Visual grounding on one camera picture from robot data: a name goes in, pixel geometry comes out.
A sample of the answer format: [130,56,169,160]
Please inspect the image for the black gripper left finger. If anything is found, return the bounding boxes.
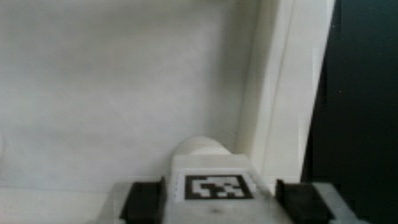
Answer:
[87,176,169,224]

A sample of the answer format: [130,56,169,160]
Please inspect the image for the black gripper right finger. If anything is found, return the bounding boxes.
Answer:
[272,178,371,224]

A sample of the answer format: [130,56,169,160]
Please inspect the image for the white table leg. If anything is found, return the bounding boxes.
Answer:
[162,136,293,224]

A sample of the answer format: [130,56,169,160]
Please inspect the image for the white square tabletop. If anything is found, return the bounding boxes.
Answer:
[0,0,338,224]

